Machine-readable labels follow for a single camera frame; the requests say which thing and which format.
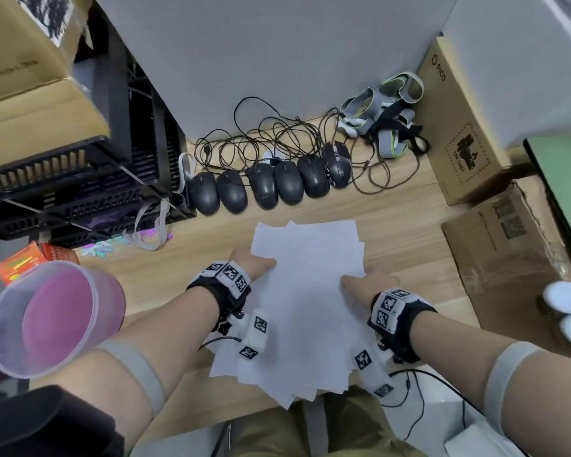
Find white tagged left wrist camera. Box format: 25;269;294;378
227;308;271;362

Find grey ribbon strap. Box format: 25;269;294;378
123;151;196;252

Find orange cardboard box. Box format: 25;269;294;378
0;241;81;286

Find person's right forearm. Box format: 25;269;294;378
406;311;571;457

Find large brown cardboard box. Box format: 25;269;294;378
0;0;110;165

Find black chair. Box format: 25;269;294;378
0;385;125;457

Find grey partition panel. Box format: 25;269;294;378
92;0;460;139

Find brown braided mouse cable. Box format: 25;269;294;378
349;137;422;196

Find stack of white paper sheets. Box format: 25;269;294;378
209;220;386;410

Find bundle of grey elastic straps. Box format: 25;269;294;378
338;71;432;160

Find taped brown cardboard box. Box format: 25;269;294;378
441;178;571;363

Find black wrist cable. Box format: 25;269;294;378
380;368;487;444
197;335;230;353

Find printed brown cardboard box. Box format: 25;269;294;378
416;36;536;207

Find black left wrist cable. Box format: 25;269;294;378
197;335;230;353

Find white flat device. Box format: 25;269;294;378
444;416;520;457

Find pile of pastel plastic pegs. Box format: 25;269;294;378
78;230;175;259

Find black silver gaming mouse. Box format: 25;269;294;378
321;142;352;189

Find tangle of black mouse cables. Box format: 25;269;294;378
194;96;344;173

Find translucent pink plastic cup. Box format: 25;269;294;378
0;260;126;381

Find plain black computer mouse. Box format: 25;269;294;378
216;169;248;215
272;160;305;205
297;154;331;199
246;163;280;210
188;173;220;216

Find green board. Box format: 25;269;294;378
523;133;571;277

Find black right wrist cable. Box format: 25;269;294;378
380;368;487;444

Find black tagged left wrist strap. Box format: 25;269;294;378
186;261;252;330

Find person's left hand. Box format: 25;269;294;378
231;247;278;283

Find black plastic tray rack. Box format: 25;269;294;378
0;66;199;249

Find black tagged wrist strap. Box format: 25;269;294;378
368;287;439;365
186;261;252;330

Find olive trousers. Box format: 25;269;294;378
228;389;429;457

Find black slotted plastic basket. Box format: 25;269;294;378
0;135;135;195

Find person's right hand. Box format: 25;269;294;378
340;271;401;308

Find person's left forearm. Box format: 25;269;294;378
62;285;220;455

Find white tagged right wrist camera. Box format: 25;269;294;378
351;342;396;398

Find large white box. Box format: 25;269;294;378
440;0;571;151

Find white tagged wrist camera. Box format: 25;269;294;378
351;342;396;398
227;308;271;362

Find black tagged right wrist strap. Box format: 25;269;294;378
368;287;439;365

